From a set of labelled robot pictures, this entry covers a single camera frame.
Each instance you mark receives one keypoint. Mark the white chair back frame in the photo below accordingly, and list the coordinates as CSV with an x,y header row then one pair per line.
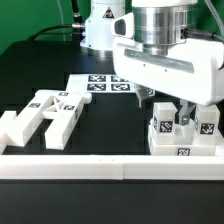
x,y
61,107

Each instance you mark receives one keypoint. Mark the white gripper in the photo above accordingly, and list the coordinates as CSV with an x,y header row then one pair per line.
x,y
192,70

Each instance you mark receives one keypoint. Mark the white marker sheet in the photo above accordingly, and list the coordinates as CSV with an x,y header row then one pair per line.
x,y
98,83

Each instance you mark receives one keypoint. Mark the white left side wall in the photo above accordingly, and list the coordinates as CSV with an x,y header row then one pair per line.
x,y
6,121

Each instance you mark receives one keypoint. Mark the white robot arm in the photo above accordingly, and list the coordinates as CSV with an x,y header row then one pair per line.
x,y
155,47

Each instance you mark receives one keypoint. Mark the white chair seat piece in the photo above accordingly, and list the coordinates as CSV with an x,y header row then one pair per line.
x,y
184,144

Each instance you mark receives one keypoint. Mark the white marker cube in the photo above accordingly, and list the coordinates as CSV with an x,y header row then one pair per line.
x,y
150,92

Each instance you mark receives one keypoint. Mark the white obstacle wall bar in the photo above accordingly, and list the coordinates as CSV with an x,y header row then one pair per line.
x,y
121,167

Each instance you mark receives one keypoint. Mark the robot base column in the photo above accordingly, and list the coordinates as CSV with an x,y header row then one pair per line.
x,y
98,38

